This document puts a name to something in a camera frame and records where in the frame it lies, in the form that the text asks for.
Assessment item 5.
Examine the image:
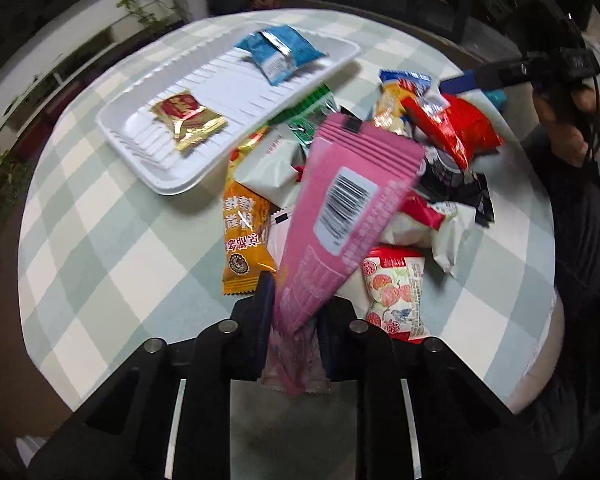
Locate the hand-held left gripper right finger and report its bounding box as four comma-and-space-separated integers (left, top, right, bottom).
317, 297, 557, 480

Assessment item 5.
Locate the trailing plant beside cabinet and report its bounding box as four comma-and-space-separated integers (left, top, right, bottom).
0, 132, 33, 243

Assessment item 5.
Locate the white tv cabinet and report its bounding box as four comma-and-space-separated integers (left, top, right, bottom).
27, 10, 181, 111

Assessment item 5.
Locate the white plastic tray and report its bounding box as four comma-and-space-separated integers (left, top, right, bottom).
95, 21, 363, 197

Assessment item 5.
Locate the white red snack packet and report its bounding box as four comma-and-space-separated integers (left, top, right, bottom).
380, 192, 476, 276

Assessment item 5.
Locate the green snack packet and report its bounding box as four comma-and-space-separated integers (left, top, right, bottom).
269, 84, 341, 148

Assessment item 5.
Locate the black snack packet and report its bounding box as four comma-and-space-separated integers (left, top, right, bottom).
417, 147, 496, 226

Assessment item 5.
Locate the lychee print snack packet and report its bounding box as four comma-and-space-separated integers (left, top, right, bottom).
362, 246, 428, 343

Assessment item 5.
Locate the yellow red snack packet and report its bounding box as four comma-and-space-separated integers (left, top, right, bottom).
229, 127, 271, 163

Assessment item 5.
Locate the yellow blue snack packet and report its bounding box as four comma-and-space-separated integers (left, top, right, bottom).
372, 70, 433, 133

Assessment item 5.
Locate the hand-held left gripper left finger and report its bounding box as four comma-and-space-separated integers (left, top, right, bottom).
27, 271, 276, 480

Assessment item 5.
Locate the pink snack packet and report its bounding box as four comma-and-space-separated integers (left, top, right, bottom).
260, 112, 426, 397

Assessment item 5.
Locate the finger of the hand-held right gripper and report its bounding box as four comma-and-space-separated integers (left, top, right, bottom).
439, 57, 536, 95

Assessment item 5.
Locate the red gold candy packet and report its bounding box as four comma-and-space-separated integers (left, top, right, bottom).
149, 90, 229, 153

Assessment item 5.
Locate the person's right hand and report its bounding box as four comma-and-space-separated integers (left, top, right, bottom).
531, 82, 600, 167

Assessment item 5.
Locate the white packet black label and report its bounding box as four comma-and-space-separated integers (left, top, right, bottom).
267, 207, 301, 273

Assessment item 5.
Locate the orange snack packet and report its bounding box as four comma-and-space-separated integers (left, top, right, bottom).
222, 180, 277, 296

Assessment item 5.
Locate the green checkered tablecloth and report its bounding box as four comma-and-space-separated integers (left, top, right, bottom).
17, 7, 566, 416

